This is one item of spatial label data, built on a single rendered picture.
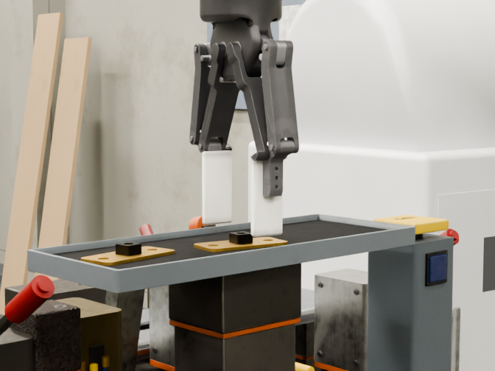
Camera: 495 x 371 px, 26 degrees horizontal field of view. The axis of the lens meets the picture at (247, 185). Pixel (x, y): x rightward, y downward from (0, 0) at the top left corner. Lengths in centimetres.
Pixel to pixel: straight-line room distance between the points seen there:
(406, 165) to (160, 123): 277
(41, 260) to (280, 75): 26
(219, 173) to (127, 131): 480
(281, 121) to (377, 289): 33
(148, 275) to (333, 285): 55
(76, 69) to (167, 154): 68
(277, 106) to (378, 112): 214
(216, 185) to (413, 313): 28
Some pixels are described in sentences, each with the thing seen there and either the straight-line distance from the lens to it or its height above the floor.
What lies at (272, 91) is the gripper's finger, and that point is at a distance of 92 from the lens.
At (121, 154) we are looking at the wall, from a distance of 588.
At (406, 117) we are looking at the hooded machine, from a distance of 299.
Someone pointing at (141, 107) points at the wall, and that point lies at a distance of 570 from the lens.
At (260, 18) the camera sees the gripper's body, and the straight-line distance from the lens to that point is 95.
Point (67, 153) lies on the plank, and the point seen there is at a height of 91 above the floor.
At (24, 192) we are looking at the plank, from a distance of 601.
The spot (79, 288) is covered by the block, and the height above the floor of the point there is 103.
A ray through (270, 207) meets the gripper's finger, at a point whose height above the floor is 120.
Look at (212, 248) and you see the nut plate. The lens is 97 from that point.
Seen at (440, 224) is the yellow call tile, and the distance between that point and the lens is 119.
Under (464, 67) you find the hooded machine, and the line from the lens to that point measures 320.
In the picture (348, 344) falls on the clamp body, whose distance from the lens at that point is 138.
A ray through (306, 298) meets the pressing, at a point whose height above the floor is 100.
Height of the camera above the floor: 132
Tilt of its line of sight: 6 degrees down
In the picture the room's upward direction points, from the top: straight up
